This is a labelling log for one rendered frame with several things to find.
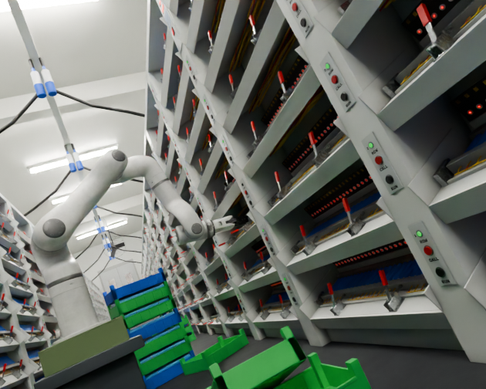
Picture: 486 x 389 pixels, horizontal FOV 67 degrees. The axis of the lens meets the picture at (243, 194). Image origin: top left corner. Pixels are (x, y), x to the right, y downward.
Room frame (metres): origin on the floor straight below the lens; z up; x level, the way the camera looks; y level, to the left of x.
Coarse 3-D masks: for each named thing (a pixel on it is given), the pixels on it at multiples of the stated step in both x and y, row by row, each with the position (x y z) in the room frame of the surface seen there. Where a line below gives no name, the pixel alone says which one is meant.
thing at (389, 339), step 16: (272, 336) 1.90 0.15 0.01; (304, 336) 1.54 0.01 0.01; (336, 336) 1.29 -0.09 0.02; (352, 336) 1.20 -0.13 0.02; (368, 336) 1.11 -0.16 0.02; (384, 336) 1.04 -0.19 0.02; (400, 336) 0.98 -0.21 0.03; (416, 336) 0.93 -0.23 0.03; (432, 336) 0.88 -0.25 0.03; (448, 336) 0.84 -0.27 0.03
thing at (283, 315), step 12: (276, 288) 1.95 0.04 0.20; (264, 300) 2.01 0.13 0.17; (276, 300) 1.81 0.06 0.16; (288, 300) 1.63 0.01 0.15; (252, 312) 1.98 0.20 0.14; (264, 312) 1.93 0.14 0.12; (276, 312) 1.73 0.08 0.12; (288, 312) 1.56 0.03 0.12; (264, 324) 1.83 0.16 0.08; (276, 324) 1.68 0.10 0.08; (288, 324) 1.55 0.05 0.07; (300, 324) 1.44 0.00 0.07
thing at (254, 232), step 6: (252, 216) 1.41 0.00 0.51; (246, 222) 1.97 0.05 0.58; (252, 228) 1.47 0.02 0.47; (234, 234) 2.01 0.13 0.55; (246, 234) 1.56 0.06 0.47; (252, 234) 1.51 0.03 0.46; (258, 234) 1.47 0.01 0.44; (228, 240) 1.97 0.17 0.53; (240, 240) 1.66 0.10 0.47; (246, 240) 1.61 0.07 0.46; (252, 240) 1.56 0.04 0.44; (222, 246) 1.97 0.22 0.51; (228, 246) 1.99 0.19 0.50; (234, 246) 1.78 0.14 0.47; (240, 246) 1.72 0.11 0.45; (228, 252) 1.91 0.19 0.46; (234, 252) 1.85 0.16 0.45
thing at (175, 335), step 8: (168, 328) 2.22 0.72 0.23; (184, 328) 2.09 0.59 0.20; (168, 336) 2.02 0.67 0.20; (176, 336) 2.05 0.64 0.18; (184, 336) 2.08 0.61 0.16; (152, 344) 1.97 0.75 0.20; (160, 344) 1.99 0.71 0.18; (168, 344) 2.02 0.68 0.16; (136, 352) 1.91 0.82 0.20; (144, 352) 1.94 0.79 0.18; (152, 352) 1.96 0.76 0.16
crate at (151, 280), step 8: (160, 272) 2.08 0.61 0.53; (144, 280) 2.01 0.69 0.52; (152, 280) 2.04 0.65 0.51; (160, 280) 2.07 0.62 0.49; (112, 288) 1.91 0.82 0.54; (120, 288) 1.93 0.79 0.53; (128, 288) 1.95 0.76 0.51; (136, 288) 1.98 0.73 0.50; (144, 288) 2.00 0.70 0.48; (104, 296) 2.04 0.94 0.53; (112, 296) 1.92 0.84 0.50; (120, 296) 1.92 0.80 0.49; (128, 296) 2.04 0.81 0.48; (112, 304) 2.07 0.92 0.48
